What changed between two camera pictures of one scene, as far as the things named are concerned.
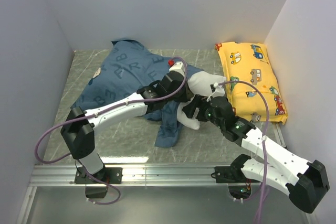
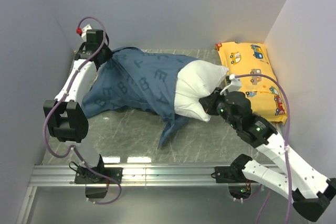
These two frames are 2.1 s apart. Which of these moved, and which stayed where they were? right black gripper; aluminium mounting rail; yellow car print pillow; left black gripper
Moved: left black gripper; right black gripper
Stayed: aluminium mounting rail; yellow car print pillow
